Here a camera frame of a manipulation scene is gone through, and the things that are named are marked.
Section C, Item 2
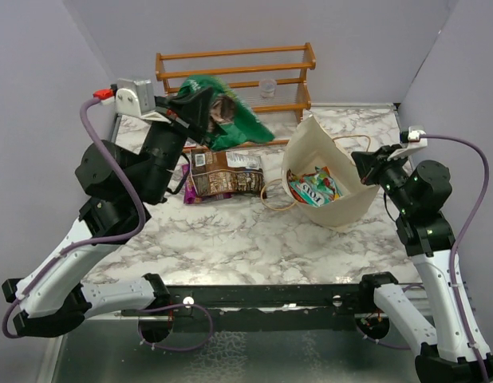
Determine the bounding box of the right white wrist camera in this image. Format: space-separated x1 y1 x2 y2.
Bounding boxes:
388 125 428 160

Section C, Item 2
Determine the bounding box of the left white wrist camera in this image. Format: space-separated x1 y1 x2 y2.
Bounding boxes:
93 78 168 122

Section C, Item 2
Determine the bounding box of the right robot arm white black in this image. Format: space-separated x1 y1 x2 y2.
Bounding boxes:
352 144 493 382

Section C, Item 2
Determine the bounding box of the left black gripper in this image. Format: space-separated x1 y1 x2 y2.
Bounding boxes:
142 85 217 202

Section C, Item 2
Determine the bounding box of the purple snack pouch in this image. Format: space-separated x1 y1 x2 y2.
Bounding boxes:
182 164 199 205

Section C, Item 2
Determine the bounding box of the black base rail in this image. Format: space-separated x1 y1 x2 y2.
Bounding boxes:
122 272 397 342

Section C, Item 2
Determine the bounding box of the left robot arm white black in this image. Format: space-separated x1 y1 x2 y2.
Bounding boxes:
2 85 214 339

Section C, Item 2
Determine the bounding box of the wooden orange shelf rack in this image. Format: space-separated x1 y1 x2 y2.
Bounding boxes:
155 42 317 128

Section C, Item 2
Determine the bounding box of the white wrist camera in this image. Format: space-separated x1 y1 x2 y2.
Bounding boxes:
93 78 168 122
388 125 428 160

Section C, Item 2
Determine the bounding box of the green snack packet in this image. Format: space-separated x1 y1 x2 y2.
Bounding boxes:
177 75 274 152

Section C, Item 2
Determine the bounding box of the brown snack bag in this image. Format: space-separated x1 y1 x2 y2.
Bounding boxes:
190 148 265 197

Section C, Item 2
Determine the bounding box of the beige paper bag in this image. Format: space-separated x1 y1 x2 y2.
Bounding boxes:
281 115 379 229

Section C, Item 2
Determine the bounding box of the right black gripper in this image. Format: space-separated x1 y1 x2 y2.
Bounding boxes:
353 143 416 214

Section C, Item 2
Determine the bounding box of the clear plastic jar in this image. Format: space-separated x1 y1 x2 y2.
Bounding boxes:
258 79 277 98

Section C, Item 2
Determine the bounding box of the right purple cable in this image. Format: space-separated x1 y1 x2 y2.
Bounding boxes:
361 133 491 383

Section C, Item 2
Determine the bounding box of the teal snack packet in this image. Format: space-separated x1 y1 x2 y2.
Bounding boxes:
286 166 343 207

